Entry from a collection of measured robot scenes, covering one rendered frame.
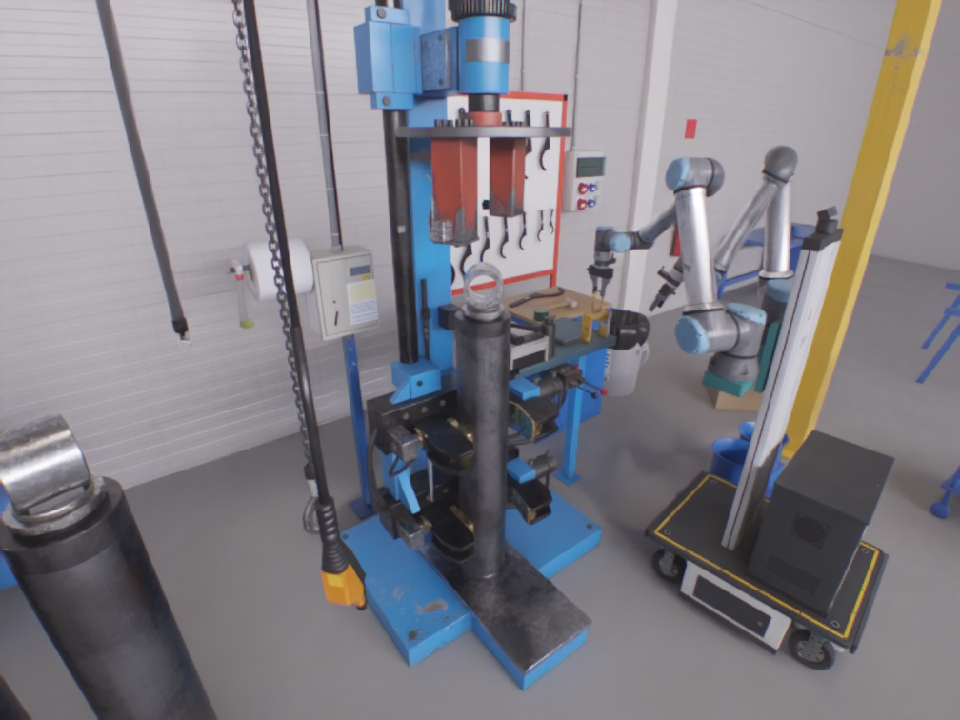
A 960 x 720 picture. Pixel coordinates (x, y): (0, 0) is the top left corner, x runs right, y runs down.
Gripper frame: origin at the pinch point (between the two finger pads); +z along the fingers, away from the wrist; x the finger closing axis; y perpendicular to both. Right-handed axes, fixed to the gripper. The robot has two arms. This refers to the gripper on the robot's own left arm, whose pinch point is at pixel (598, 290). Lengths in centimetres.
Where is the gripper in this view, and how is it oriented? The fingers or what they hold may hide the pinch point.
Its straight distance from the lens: 273.1
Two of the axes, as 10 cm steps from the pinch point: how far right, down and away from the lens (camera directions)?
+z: 0.0, 9.1, 4.2
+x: 6.0, 3.4, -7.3
